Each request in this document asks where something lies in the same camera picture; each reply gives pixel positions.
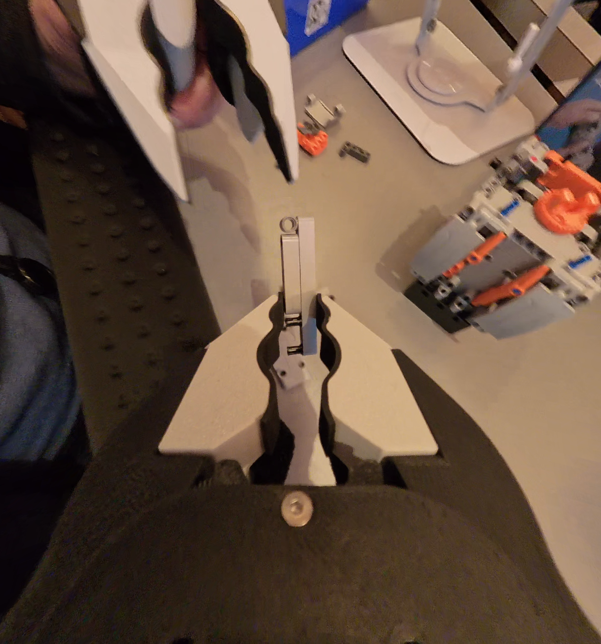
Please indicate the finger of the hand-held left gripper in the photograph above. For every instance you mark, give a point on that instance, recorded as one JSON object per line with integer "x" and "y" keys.
{"x": 124, "y": 75}
{"x": 275, "y": 50}

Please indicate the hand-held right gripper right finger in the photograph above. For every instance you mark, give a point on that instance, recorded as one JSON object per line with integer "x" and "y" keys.
{"x": 375, "y": 402}

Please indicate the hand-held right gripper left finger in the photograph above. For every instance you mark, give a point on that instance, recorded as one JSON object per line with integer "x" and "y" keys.
{"x": 220, "y": 402}

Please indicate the long light grey holed beam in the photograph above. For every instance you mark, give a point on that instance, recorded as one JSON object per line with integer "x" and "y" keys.
{"x": 308, "y": 281}

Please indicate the short grey holed beam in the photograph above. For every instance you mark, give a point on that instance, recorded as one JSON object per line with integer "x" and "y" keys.
{"x": 290, "y": 271}

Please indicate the person's left hand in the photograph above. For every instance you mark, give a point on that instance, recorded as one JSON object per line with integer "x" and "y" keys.
{"x": 194, "y": 108}

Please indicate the blue bin with white label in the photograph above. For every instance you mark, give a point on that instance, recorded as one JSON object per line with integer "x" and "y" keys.
{"x": 300, "y": 30}

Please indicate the light grey curved panel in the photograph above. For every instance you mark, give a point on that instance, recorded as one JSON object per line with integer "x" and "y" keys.
{"x": 323, "y": 111}

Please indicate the dark grey connector block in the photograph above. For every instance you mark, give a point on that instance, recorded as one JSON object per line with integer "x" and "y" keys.
{"x": 308, "y": 128}

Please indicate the orange curved panel piece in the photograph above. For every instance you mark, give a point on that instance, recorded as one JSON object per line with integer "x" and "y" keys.
{"x": 314, "y": 143}

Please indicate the dark grey bent beam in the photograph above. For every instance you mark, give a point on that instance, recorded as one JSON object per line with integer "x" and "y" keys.
{"x": 353, "y": 151}

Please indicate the metal stand bar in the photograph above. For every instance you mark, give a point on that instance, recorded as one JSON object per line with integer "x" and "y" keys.
{"x": 428, "y": 25}
{"x": 510, "y": 88}

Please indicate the white stand base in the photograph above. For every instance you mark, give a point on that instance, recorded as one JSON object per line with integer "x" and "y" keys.
{"x": 456, "y": 126}

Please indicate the grey and black toy vehicle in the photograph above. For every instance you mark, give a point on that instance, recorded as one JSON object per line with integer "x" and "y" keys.
{"x": 506, "y": 251}

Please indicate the person's grey trousers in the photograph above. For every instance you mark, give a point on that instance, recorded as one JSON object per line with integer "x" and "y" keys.
{"x": 19, "y": 352}

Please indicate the metal rod with knob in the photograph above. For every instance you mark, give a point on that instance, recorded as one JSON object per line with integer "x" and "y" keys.
{"x": 524, "y": 45}

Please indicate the pale wooden side board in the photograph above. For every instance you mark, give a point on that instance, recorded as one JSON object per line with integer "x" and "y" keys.
{"x": 582, "y": 40}

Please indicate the blue printed toy box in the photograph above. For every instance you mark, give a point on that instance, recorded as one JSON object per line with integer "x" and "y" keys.
{"x": 582, "y": 115}

